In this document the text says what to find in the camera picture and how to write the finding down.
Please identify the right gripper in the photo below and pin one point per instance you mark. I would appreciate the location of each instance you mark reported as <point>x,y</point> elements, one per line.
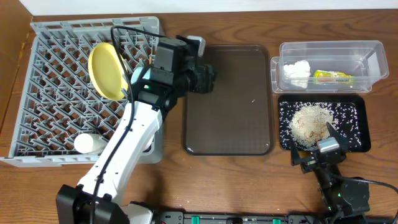
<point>313,162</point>

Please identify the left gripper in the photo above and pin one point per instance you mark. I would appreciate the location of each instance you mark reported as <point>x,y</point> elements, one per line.
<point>203,78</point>

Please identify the light blue bowl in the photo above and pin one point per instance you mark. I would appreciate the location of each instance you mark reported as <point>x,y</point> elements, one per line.
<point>135,75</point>

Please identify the yellow green wrapper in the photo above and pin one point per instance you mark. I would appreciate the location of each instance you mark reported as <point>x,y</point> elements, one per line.
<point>332,78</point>

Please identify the white napkin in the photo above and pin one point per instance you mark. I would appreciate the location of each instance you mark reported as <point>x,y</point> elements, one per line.
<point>297,74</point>

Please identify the pink bowl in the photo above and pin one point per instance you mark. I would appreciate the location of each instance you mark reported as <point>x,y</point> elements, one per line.
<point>148,147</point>

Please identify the yellow plate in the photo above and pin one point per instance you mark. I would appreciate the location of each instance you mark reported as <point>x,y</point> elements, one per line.
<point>106,72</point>

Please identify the white cup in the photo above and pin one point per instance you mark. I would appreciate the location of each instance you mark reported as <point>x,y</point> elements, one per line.
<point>88,143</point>

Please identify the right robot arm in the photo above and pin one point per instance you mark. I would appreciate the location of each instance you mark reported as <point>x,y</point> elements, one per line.
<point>346,198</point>

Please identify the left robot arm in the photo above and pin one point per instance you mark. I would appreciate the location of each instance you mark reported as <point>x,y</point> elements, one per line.
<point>98,197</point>

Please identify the black waste tray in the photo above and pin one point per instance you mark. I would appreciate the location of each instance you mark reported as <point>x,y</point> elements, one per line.
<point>355,99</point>

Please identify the grey dishwasher rack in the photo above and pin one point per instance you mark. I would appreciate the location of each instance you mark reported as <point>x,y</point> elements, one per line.
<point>59,101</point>

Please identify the spilled rice food scraps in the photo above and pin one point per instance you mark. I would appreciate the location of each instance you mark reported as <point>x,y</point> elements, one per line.
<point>304,123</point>

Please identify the dark brown serving tray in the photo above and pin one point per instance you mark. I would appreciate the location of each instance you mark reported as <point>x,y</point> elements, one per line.
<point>236,118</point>

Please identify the clear plastic bin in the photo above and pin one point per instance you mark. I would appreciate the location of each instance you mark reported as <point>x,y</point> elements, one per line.
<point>365,60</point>

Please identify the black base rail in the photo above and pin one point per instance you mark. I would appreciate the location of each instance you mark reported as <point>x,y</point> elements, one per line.
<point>217,217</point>

